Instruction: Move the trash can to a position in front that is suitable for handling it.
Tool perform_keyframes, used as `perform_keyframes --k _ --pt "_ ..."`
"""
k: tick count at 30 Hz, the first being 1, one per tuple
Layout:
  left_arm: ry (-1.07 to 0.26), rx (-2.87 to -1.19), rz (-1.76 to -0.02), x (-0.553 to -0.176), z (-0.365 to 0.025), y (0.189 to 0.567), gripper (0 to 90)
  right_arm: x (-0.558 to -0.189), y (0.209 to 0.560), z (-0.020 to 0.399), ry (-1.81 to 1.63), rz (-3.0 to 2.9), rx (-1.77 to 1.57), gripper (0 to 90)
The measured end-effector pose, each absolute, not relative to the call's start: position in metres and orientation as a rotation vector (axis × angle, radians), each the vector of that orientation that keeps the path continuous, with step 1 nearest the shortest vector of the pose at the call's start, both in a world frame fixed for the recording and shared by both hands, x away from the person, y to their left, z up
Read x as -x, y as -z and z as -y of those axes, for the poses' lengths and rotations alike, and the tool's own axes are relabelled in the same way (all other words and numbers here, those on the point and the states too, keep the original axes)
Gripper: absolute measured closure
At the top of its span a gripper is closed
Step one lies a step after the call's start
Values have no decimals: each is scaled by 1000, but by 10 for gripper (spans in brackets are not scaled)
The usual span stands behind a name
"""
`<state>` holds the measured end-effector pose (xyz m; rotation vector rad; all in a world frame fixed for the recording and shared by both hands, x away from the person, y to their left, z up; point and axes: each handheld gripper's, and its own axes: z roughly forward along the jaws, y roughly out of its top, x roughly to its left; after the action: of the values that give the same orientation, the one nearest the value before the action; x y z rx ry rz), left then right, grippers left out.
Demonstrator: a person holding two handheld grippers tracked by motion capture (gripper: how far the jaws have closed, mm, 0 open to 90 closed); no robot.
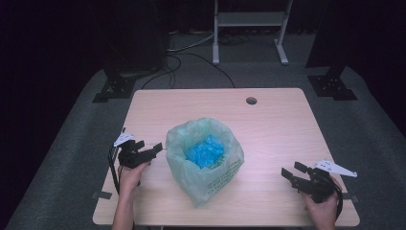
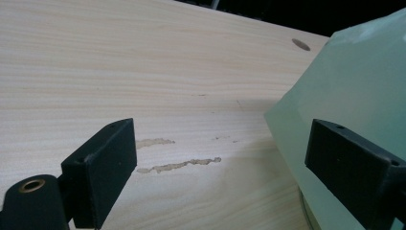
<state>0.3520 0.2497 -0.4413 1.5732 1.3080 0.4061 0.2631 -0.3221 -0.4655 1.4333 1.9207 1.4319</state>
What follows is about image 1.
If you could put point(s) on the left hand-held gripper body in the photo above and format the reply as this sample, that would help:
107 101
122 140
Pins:
134 157

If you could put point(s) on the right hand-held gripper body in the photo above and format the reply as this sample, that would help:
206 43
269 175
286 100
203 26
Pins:
316 186

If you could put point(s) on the green plastic bag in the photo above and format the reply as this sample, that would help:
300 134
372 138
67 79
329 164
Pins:
199 179

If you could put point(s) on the person's left hand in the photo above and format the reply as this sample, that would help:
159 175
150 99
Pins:
130 180

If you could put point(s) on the person's right hand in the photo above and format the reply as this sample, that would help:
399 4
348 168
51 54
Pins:
323 211

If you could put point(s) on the crumpled blue plastic wrapper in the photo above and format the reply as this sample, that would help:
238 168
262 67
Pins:
205 151

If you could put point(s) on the black stand base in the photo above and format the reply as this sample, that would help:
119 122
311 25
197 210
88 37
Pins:
115 89
332 87

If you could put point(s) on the white metal stand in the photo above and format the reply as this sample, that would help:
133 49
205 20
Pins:
252 19

